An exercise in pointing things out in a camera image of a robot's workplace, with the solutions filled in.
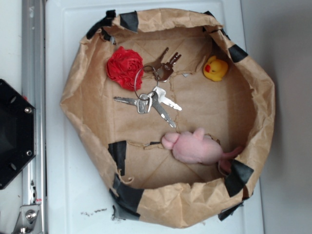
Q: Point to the silver key bunch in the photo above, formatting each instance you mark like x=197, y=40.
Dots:
x=157, y=97

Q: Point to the metal corner bracket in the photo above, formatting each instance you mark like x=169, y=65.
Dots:
x=29, y=220

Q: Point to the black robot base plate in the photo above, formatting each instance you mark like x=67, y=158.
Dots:
x=17, y=133

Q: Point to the yellow rubber duck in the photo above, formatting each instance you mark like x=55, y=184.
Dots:
x=215, y=69

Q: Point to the red fabric flower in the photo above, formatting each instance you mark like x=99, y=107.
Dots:
x=124, y=67

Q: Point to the aluminium frame rail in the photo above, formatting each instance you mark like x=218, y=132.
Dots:
x=33, y=87

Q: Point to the brown paper bag bin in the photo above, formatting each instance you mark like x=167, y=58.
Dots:
x=143, y=177

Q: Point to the pink plush mouse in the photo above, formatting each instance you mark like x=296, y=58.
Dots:
x=197, y=147

